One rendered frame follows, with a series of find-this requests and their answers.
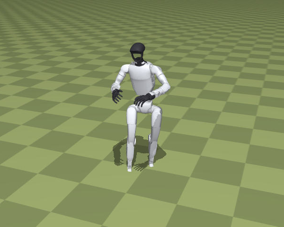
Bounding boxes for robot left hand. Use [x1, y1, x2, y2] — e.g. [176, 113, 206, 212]
[134, 93, 155, 107]

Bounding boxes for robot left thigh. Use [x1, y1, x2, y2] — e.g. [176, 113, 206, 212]
[148, 105, 162, 143]

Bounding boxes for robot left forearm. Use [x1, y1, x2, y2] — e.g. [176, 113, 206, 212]
[150, 83, 170, 100]

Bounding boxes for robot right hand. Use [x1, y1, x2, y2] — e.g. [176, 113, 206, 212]
[112, 89, 123, 104]

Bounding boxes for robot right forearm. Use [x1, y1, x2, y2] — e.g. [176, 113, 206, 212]
[111, 83, 119, 92]

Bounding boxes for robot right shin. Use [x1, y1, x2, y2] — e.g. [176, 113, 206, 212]
[126, 141, 134, 169]

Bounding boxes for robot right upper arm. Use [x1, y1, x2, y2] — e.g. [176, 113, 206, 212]
[115, 64, 129, 89]

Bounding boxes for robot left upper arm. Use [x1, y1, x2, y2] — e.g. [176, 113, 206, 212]
[150, 65, 170, 92]

